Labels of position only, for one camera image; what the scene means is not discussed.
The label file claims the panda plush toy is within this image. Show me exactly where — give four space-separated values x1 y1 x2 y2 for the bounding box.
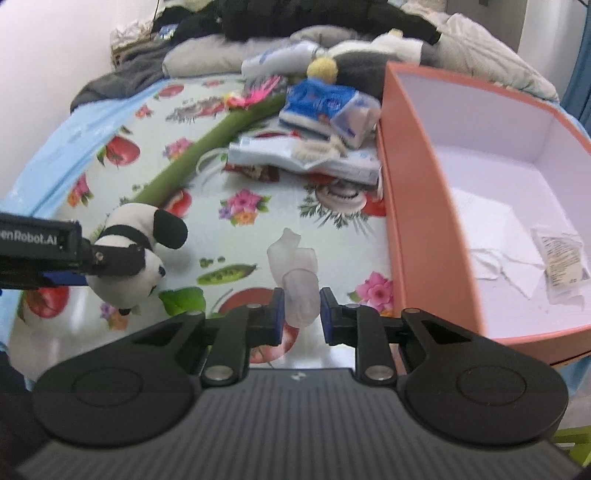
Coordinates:
85 203 188 315

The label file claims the translucent white silicone piece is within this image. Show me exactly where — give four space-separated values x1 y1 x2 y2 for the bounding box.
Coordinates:
266 228 321 329

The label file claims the clear printed plastic packet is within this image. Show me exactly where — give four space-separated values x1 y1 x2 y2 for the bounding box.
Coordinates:
531 225 590 304

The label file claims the light blue bed sheet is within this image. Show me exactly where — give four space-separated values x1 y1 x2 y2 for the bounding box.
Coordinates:
1 80 182 350

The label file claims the long green plush stem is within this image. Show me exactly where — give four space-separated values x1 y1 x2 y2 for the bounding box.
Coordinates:
130 93 286 207

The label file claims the orange storage box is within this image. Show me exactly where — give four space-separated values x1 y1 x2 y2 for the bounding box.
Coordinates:
378 63 590 365

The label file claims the dark grey towel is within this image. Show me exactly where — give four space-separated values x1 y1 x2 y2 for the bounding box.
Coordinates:
70 42 172 112

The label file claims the blue tissue pack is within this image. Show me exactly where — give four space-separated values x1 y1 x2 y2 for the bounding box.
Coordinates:
279 78 382 149

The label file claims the grey white penguin plush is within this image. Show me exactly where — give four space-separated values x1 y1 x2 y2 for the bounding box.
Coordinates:
307 31 441 101

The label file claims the black clothing pile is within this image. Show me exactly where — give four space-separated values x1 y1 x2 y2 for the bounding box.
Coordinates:
152 0 440 45

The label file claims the grey quilt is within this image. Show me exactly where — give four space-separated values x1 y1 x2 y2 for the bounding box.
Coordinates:
162 1 559 101

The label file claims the blue curtain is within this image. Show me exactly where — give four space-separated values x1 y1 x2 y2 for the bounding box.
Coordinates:
561 22 591 133

